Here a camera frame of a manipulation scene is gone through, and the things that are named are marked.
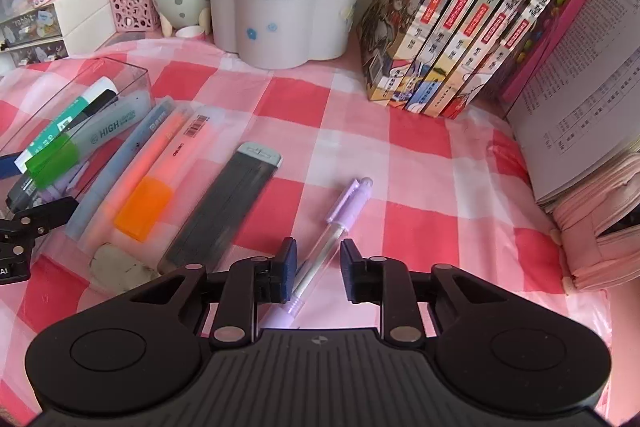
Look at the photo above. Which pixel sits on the dark pencil lead case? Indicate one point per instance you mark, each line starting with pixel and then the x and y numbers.
pixel 220 212

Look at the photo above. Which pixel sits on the beige spine comic book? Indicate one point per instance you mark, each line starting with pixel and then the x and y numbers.
pixel 484 24

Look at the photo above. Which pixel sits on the purple gel pen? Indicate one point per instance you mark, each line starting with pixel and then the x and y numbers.
pixel 345 212

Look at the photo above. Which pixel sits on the open text book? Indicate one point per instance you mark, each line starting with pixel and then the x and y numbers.
pixel 590 107

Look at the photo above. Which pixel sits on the white and purple pen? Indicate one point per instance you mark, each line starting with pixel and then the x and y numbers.
pixel 60 184

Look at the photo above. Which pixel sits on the white drawer organizer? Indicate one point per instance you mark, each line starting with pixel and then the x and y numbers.
pixel 85 17

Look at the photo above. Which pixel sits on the pink pencil case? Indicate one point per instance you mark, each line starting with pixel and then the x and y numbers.
pixel 590 232

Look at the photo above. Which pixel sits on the orange cap highlighter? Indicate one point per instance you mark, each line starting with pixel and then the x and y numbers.
pixel 145 207

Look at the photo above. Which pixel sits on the pink checkered plastic tablecloth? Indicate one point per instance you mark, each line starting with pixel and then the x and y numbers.
pixel 400 147

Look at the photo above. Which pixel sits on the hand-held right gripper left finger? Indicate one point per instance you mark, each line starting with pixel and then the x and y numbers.
pixel 287 267

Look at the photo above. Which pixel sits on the small tape roll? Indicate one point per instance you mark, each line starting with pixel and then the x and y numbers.
pixel 190 32

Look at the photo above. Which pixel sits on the grey flower-shaped pen holder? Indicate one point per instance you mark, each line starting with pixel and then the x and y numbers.
pixel 280 27

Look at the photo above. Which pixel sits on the black marker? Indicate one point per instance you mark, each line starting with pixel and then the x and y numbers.
pixel 97 107

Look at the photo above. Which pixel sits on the grey highlighter green cap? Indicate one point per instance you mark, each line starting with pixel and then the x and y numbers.
pixel 105 129

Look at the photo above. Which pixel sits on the blue highlighter pen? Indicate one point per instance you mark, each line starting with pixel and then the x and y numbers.
pixel 135 142

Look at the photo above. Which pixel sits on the row of comic books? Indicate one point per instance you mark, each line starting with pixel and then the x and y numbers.
pixel 520 34

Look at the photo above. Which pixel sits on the blue spine comic book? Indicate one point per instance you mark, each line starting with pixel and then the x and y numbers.
pixel 462 14

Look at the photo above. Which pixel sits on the striped pink spine comic book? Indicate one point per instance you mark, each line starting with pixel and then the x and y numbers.
pixel 504 29

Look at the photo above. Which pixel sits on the clear plastic box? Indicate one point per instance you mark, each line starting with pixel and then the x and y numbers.
pixel 120 74

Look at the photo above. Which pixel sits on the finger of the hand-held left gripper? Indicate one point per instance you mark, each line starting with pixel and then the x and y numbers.
pixel 45 214
pixel 7 164

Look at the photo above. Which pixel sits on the peach highlighter pen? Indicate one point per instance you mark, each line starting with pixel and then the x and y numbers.
pixel 157 147

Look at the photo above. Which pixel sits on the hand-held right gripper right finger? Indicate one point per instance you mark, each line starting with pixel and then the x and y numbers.
pixel 352 272

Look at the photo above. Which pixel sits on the magenta bead abacus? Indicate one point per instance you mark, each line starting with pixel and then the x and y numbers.
pixel 565 7

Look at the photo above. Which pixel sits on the white eraser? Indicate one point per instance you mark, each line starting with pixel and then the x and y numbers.
pixel 120 267

